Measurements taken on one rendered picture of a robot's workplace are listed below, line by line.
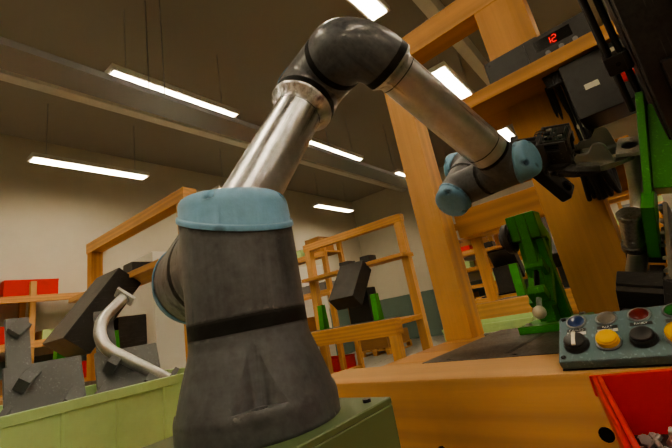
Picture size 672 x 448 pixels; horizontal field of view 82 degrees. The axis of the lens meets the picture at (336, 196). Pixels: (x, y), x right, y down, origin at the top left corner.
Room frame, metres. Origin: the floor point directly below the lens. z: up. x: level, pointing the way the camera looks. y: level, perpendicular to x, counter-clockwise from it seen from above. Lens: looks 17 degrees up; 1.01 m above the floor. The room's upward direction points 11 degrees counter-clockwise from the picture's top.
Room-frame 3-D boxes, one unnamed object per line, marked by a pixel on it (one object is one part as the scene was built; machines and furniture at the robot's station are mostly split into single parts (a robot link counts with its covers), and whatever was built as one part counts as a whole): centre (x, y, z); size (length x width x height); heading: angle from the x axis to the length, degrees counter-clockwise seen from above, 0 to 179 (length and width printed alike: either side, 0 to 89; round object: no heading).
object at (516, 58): (0.98, -0.58, 1.59); 0.15 x 0.07 x 0.07; 50
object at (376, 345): (10.11, -0.52, 0.22); 1.20 x 0.81 x 0.44; 148
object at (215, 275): (0.41, 0.11, 1.10); 0.13 x 0.12 x 0.14; 36
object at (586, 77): (0.86, -0.71, 1.42); 0.17 x 0.12 x 0.15; 50
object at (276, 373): (0.40, 0.11, 0.98); 0.15 x 0.15 x 0.10
